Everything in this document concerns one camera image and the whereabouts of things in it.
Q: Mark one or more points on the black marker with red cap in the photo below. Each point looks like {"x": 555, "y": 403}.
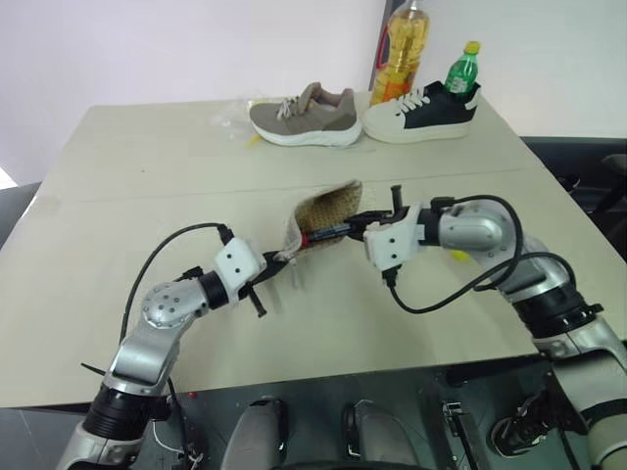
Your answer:
{"x": 325, "y": 232}

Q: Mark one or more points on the yellow highlighter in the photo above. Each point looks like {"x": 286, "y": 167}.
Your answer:
{"x": 459, "y": 255}

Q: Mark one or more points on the taupe sneaker with white sole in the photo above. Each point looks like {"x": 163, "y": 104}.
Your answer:
{"x": 303, "y": 120}

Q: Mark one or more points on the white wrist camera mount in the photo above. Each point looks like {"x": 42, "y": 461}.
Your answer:
{"x": 240, "y": 259}
{"x": 392, "y": 242}

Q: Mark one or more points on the beige grid pouch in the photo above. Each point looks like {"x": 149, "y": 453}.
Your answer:
{"x": 325, "y": 205}

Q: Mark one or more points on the green plastic soda bottle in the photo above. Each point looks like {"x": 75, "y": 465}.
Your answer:
{"x": 460, "y": 73}

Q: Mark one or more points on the clear plastic bag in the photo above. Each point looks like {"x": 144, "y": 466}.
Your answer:
{"x": 235, "y": 117}

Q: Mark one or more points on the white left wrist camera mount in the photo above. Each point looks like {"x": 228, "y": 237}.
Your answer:
{"x": 240, "y": 259}

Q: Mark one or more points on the large yellow oil bottle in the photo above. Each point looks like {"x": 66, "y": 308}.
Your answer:
{"x": 401, "y": 54}

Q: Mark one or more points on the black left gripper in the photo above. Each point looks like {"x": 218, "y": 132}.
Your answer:
{"x": 255, "y": 294}

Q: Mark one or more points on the black rounded shape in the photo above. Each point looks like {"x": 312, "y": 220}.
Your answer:
{"x": 519, "y": 431}

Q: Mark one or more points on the white and black sneaker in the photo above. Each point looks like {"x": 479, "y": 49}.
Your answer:
{"x": 416, "y": 120}

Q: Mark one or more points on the black furniture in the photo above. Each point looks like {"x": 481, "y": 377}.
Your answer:
{"x": 578, "y": 166}

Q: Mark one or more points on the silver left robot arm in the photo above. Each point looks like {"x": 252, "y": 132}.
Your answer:
{"x": 142, "y": 352}

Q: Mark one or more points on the grey rounded shape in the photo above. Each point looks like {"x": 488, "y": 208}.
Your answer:
{"x": 257, "y": 436}
{"x": 382, "y": 436}

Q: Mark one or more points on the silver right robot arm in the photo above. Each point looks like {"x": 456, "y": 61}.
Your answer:
{"x": 470, "y": 230}

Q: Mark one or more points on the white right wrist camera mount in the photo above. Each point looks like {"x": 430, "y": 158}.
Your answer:
{"x": 392, "y": 242}

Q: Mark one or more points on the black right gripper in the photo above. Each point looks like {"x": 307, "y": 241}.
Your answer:
{"x": 397, "y": 201}

